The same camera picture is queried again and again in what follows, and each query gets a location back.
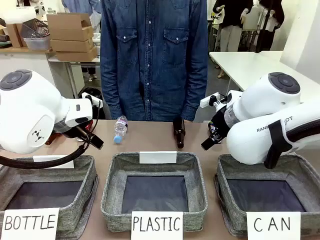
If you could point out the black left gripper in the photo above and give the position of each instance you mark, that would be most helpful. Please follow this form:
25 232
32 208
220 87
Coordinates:
83 132

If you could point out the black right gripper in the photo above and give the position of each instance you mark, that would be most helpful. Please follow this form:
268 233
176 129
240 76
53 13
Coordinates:
221 121

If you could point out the blue Pepsi can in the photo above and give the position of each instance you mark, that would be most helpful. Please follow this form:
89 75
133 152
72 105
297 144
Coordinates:
212 127

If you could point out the red soda can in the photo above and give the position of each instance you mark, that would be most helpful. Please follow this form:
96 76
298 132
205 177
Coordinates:
88 126

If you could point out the clear plastic water bottle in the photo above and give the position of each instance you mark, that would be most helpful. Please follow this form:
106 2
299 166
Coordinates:
120 128

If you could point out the brown glass bottle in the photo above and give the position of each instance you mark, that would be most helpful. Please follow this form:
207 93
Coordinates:
179 132
51 139

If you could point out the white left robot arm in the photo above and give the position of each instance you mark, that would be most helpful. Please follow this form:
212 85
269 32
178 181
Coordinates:
25 112

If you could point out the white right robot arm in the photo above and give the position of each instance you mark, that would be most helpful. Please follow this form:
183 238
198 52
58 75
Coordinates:
250 142

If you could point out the grey fabric basket labelled bottle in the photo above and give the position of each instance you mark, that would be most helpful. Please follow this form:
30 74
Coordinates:
85 200

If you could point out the grey fabric basket labelled plastic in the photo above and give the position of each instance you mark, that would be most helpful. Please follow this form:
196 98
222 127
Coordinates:
112 200

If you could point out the grey fabric basket labelled can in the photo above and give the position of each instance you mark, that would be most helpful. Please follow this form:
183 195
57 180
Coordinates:
225 200

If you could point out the large white CAN label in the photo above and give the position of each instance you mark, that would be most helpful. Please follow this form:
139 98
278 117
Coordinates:
272 225

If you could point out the black mesh basket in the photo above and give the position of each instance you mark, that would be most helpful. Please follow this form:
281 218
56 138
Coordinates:
35 28

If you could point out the small white PLASTIC label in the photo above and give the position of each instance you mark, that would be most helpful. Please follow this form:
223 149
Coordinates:
157 157

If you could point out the large white table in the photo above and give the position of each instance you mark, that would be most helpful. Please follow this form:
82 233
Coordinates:
250 65

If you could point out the person in denim shirt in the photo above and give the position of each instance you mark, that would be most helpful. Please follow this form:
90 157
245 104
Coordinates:
150 62

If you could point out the large white PLASTIC label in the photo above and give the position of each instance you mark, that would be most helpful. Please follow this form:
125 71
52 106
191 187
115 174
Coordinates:
157 225

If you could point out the large white BOTTLE label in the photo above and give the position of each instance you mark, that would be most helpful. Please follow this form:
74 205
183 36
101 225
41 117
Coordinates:
30 222

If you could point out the person in beige trousers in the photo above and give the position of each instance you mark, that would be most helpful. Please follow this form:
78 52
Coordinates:
232 37

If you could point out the clear plastic container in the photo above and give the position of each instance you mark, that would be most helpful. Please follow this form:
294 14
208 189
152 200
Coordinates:
37 43

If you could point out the wooden desk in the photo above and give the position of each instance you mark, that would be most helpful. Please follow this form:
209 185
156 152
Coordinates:
25 51

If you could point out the small brown cardboard box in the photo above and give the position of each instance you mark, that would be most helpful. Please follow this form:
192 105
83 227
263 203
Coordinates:
13 35

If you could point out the person in light blue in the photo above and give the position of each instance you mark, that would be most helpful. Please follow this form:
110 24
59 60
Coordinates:
75 6

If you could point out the person in black clothes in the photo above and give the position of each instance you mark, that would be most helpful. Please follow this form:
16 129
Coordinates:
273 15

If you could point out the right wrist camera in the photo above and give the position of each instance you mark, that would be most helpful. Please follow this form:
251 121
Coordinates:
206 102

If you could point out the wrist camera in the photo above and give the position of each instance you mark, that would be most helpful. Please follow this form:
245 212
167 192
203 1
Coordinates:
206 102
96 100

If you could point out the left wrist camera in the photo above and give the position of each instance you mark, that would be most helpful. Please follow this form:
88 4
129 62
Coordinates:
96 100

